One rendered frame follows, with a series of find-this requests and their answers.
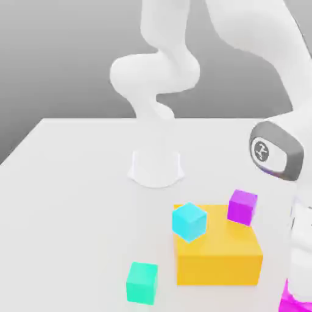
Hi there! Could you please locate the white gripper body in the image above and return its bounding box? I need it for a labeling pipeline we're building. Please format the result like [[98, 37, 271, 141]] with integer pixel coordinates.
[[287, 231, 312, 305]]

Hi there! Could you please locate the small magenta cube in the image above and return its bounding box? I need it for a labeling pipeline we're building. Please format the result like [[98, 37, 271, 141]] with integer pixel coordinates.
[[278, 278, 312, 312]]

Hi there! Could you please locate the small green cube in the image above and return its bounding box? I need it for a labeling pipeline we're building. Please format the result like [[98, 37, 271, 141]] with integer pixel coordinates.
[[126, 261, 159, 306]]

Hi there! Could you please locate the large orange box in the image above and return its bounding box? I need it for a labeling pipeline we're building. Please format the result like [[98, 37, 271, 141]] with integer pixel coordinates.
[[173, 204, 264, 286]]

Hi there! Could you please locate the small purple cube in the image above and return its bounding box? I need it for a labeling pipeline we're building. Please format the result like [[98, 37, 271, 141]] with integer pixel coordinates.
[[227, 189, 258, 227]]

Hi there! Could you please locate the small cyan cube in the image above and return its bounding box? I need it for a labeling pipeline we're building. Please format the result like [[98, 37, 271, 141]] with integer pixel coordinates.
[[171, 202, 208, 244]]

